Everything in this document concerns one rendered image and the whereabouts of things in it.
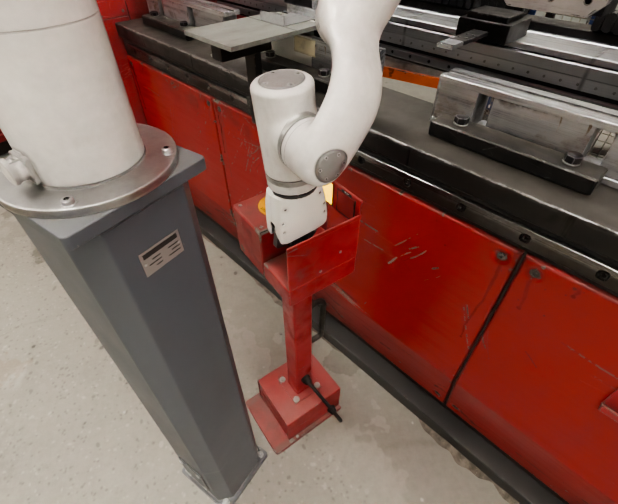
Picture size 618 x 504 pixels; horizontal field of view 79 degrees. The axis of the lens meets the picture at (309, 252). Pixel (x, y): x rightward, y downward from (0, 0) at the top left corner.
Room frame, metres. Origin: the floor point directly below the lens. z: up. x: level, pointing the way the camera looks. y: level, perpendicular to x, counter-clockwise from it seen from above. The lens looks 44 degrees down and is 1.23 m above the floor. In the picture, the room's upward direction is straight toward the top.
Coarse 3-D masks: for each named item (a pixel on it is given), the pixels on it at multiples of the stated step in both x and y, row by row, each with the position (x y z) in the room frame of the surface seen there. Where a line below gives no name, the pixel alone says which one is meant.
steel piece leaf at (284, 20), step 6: (264, 12) 1.04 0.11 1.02; (270, 12) 1.03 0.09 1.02; (264, 18) 1.04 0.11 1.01; (270, 18) 1.03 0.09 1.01; (276, 18) 1.01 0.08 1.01; (282, 18) 1.00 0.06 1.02; (288, 18) 1.06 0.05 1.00; (294, 18) 1.06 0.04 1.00; (300, 18) 1.06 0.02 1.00; (306, 18) 1.06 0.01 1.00; (312, 18) 1.06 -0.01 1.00; (276, 24) 1.01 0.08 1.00; (282, 24) 1.00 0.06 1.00; (288, 24) 1.01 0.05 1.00
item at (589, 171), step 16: (432, 128) 0.70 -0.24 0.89; (448, 128) 0.68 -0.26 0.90; (464, 128) 0.67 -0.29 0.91; (480, 128) 0.67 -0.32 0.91; (464, 144) 0.65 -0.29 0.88; (480, 144) 0.63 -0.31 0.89; (496, 144) 0.61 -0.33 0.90; (512, 144) 0.61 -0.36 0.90; (528, 144) 0.61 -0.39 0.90; (512, 160) 0.59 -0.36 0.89; (528, 160) 0.57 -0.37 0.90; (544, 160) 0.56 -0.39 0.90; (560, 160) 0.56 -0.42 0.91; (544, 176) 0.55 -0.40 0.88; (560, 176) 0.53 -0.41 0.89; (576, 176) 0.52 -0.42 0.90; (592, 176) 0.51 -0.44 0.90
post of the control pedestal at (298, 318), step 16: (304, 304) 0.55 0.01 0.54; (288, 320) 0.55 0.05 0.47; (304, 320) 0.55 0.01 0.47; (288, 336) 0.56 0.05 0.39; (304, 336) 0.55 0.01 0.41; (288, 352) 0.56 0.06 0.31; (304, 352) 0.55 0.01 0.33; (288, 368) 0.57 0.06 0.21; (304, 368) 0.55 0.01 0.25; (304, 384) 0.55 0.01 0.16
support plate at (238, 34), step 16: (256, 16) 1.09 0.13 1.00; (192, 32) 0.95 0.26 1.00; (208, 32) 0.95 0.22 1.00; (224, 32) 0.95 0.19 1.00; (240, 32) 0.95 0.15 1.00; (256, 32) 0.95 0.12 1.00; (272, 32) 0.95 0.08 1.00; (288, 32) 0.95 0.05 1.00; (304, 32) 0.98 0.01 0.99; (224, 48) 0.85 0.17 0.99; (240, 48) 0.85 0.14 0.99
